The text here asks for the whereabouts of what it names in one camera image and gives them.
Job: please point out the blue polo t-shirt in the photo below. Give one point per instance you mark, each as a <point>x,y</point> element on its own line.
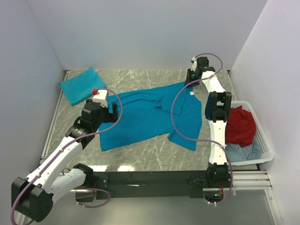
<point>171,109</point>

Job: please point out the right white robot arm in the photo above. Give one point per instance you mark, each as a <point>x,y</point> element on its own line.
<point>217,113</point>

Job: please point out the folded teal t-shirt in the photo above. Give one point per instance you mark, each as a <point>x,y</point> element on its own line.
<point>81,87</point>

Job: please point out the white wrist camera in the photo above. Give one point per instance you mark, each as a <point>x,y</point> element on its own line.
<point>194,64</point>
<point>101,97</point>

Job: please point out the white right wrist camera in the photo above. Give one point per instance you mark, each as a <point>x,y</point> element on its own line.
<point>194,64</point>

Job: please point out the aluminium rail frame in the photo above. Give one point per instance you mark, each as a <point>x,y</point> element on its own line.
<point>243,180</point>

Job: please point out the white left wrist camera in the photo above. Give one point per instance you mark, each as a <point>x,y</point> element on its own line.
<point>101,97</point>

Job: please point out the white plastic laundry basket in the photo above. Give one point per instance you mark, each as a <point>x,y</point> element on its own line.
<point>260,137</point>

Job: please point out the light blue t-shirt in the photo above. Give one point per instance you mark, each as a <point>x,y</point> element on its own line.
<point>236,153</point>

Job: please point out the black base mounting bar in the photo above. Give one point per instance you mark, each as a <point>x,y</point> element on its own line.
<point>152,184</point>

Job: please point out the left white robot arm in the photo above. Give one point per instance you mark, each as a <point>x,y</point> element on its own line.
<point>35,195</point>

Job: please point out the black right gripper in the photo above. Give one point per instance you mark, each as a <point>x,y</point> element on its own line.
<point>189,72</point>

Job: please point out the red t-shirt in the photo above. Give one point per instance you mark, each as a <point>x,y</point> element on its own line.
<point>240,128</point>

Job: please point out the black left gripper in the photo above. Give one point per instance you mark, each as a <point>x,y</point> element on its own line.
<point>110,117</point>

